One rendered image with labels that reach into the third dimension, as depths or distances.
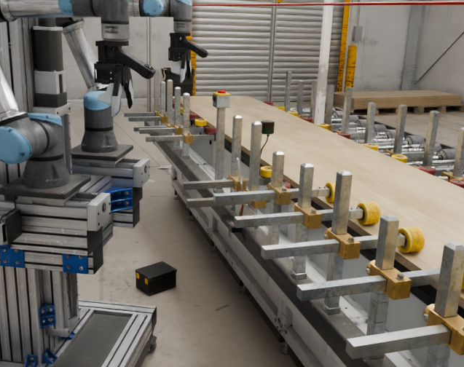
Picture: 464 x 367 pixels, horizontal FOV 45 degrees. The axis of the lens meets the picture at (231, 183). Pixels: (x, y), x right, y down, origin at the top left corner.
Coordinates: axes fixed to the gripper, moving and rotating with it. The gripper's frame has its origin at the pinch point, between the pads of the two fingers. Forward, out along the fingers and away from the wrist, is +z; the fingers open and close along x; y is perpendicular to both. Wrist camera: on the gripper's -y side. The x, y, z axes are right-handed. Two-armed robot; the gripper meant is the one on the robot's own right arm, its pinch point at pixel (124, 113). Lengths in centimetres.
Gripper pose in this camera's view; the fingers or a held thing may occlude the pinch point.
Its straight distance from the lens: 163.6
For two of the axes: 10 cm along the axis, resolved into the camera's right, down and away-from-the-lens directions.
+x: -1.3, 2.8, -9.5
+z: -0.4, 9.6, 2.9
